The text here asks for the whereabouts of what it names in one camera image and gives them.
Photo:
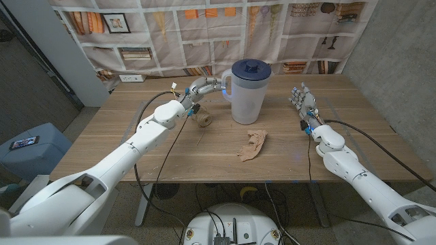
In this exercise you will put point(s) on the dark blue pitcher lid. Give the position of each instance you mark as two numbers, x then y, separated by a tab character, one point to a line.
251	69

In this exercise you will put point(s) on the grey table leg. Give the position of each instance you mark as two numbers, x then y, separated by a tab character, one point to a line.
318	204

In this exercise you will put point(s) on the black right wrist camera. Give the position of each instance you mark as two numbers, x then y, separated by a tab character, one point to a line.
304	125

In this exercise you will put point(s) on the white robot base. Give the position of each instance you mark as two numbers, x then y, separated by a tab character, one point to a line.
235	221

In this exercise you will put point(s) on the black round fan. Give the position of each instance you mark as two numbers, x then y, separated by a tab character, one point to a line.
166	191

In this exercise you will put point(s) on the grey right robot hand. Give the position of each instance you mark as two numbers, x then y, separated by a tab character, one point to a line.
306	102

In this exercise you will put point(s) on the translucent white plastic pitcher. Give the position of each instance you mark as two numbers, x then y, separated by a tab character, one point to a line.
247	102

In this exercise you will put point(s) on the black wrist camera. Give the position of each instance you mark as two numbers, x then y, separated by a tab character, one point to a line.
195	108
304	125

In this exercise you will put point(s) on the yellow object under table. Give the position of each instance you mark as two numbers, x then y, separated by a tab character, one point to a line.
248	191

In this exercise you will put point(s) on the black smartphone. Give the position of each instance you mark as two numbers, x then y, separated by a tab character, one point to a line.
24	142

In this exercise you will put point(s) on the jute twine spool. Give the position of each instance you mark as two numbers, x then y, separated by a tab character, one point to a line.
203	119

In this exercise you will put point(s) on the crumpled beige cloth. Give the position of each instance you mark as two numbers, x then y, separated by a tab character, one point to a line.
253	144

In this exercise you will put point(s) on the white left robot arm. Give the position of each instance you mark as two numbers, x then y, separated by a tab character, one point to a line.
112	170

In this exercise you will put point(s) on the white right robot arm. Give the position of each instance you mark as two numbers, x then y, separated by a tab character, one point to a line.
368	185

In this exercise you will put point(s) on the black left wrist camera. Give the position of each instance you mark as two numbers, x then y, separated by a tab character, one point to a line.
195	108

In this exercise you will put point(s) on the blue stool with phone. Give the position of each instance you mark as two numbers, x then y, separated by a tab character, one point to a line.
37	160

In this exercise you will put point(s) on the white table leg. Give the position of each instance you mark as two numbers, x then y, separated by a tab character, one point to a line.
143	204

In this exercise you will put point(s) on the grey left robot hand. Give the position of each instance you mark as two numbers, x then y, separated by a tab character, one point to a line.
197	89

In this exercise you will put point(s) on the printed bookshelf backdrop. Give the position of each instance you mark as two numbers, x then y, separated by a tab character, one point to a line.
211	37

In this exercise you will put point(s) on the white wall outlet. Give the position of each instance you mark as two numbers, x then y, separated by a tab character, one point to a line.
132	78

